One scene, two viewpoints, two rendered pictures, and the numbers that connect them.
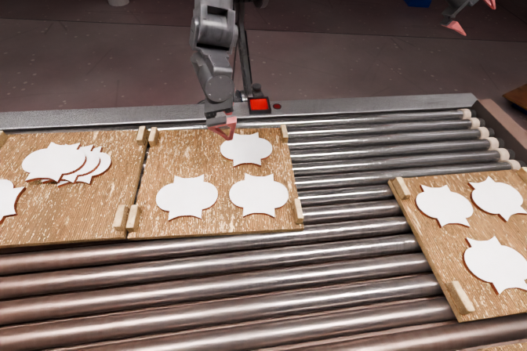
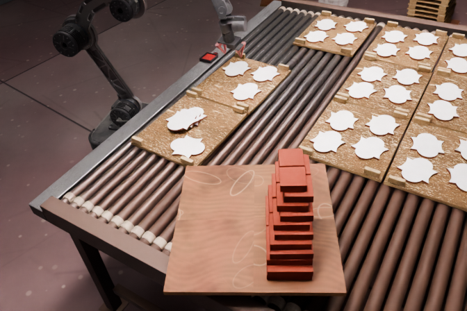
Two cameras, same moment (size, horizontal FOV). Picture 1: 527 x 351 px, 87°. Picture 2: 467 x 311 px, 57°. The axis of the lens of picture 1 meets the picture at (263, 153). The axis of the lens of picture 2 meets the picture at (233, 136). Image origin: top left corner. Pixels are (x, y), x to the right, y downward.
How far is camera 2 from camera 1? 1.76 m
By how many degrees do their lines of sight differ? 33
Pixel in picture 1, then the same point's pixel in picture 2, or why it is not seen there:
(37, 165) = (179, 125)
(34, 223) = (213, 135)
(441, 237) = (326, 44)
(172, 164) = (221, 91)
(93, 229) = (235, 120)
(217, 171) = (240, 81)
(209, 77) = (242, 21)
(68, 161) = (187, 115)
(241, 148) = (235, 69)
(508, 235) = (339, 31)
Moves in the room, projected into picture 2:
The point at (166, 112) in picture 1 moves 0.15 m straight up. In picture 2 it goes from (176, 87) to (171, 62)
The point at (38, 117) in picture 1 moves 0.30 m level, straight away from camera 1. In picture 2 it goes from (122, 132) to (55, 141)
